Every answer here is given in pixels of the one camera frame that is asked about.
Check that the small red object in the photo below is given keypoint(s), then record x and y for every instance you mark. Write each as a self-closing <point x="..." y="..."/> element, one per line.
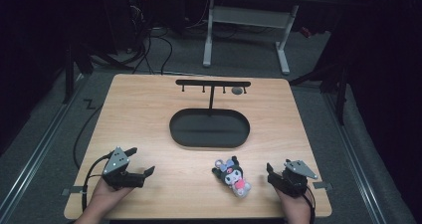
<point x="305" y="32"/>

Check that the person's left hand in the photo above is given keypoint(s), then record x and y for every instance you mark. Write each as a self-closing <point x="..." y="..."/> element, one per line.
<point x="106" y="197"/>

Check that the grey tape strip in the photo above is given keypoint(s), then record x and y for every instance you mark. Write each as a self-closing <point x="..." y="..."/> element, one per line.
<point x="71" y="191"/>
<point x="322" y="185"/>

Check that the black metal stand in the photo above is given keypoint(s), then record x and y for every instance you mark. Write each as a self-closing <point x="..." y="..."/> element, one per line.
<point x="341" y="98"/>
<point x="68" y="78"/>

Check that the black hook stand with tray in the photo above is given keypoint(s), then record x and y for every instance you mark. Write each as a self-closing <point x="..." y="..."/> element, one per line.
<point x="209" y="127"/>

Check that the white metal frame desk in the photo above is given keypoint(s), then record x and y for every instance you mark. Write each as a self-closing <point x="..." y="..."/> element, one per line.
<point x="249" y="16"/>

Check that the dark computer tower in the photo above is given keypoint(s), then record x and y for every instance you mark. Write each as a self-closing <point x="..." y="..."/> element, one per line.
<point x="132" y="15"/>

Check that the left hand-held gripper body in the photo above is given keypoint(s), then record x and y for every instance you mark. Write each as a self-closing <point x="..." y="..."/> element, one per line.
<point x="116" y="176"/>

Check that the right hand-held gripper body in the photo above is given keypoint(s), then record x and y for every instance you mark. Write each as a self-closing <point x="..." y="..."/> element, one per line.
<point x="293" y="182"/>

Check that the grey round table grommet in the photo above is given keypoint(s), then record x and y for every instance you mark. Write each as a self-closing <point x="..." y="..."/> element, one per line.
<point x="237" y="90"/>

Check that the person's right hand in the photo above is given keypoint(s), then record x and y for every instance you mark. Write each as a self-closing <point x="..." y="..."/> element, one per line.
<point x="295" y="205"/>

